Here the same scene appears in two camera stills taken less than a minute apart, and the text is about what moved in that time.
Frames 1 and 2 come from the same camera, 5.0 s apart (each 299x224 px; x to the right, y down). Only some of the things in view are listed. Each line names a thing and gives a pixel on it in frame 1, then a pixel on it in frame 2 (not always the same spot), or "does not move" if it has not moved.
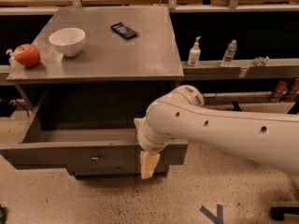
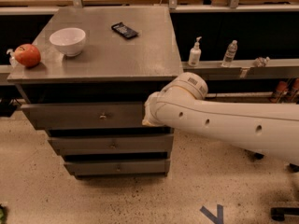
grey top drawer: [83, 148] → [92, 114]
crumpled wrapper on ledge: [262, 61] does not move
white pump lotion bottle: [193, 59] does not move
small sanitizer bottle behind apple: [11, 59] does not move
